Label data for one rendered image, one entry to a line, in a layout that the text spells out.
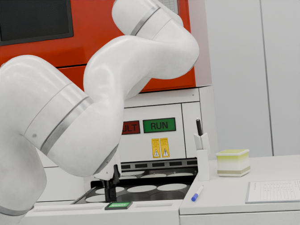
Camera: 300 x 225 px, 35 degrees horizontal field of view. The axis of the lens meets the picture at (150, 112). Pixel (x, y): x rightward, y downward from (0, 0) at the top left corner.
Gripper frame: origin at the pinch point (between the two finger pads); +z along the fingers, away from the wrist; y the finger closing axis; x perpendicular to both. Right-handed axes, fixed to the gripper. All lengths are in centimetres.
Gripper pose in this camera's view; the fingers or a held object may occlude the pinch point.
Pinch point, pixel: (110, 194)
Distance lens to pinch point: 151.2
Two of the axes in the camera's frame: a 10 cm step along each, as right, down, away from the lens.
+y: 5.6, -0.1, -8.3
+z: 1.0, 9.9, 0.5
